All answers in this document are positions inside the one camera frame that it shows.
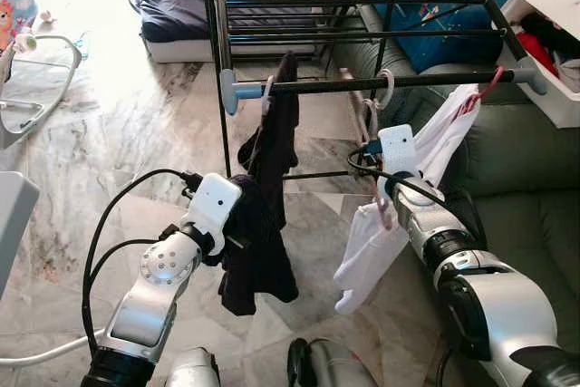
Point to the dark purple garment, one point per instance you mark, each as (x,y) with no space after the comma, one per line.
(258,260)

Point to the pale pink plastic hanger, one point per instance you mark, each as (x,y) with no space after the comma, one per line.
(385,208)
(264,101)

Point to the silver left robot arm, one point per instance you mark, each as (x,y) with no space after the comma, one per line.
(154,296)

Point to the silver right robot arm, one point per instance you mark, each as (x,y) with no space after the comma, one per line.
(498,305)

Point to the red plastic hanger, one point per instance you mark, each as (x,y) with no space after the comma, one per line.
(480,92)

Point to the white garment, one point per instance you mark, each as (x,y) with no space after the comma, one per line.
(444,133)

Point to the black metal drying rack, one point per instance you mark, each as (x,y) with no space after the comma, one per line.
(326,85)

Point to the blue hard case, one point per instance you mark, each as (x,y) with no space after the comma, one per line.
(435,43)

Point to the grey robot left leg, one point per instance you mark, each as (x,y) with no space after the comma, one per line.
(192,371)

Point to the grey robot leg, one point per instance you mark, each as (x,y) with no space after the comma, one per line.
(335,369)
(192,371)

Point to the grey robot right leg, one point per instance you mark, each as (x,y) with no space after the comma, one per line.
(335,369)

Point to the dark green sofa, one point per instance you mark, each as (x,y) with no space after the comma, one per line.
(526,224)

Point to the red cloth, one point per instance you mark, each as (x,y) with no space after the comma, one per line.
(536,52)

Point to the grey cloth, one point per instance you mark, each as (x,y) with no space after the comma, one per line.
(568,74)

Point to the black cloth in box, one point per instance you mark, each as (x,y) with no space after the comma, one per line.
(553,33)

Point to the dark blue mattress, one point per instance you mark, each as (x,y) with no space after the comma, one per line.
(181,15)

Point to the white baby bouncer seat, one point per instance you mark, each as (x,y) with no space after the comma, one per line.
(27,97)

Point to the cartoon print toy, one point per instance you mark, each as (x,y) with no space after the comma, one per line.
(16,11)

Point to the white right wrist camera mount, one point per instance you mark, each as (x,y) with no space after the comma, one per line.
(399,149)

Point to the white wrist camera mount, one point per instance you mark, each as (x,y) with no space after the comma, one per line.
(399,149)
(215,201)

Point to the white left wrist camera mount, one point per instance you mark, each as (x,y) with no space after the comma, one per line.
(215,201)

